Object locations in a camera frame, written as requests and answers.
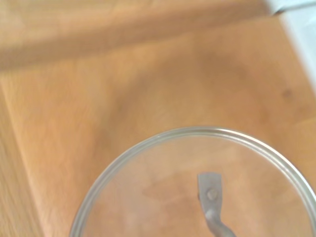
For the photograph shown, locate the glass lid with metal handle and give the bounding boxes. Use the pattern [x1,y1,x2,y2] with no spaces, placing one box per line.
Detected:
[68,126,316,237]

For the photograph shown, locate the large wooden board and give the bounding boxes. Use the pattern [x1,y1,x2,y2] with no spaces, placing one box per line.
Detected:
[0,9,316,237]

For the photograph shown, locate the white electric stove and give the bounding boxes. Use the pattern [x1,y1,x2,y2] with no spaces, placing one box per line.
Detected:
[264,0,316,83]

